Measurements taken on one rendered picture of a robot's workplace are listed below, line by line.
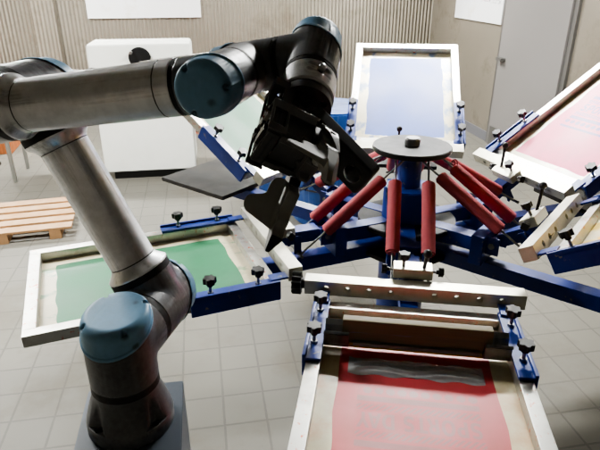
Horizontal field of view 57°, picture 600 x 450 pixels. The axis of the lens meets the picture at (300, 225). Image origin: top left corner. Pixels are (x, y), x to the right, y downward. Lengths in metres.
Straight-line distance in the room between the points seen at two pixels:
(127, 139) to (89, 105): 5.05
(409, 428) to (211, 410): 1.60
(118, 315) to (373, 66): 2.64
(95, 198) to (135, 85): 0.32
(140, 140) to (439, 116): 3.50
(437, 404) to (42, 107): 1.11
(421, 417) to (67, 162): 0.98
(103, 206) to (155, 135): 4.79
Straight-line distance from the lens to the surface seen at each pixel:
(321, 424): 1.40
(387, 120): 3.04
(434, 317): 1.74
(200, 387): 3.00
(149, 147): 5.83
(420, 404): 1.48
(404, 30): 9.01
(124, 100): 0.76
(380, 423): 1.41
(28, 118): 0.86
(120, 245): 1.02
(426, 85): 3.26
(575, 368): 3.41
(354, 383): 1.51
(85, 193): 1.01
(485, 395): 1.54
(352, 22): 8.75
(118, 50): 5.79
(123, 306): 0.97
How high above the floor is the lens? 1.93
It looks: 24 degrees down
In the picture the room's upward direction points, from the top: straight up
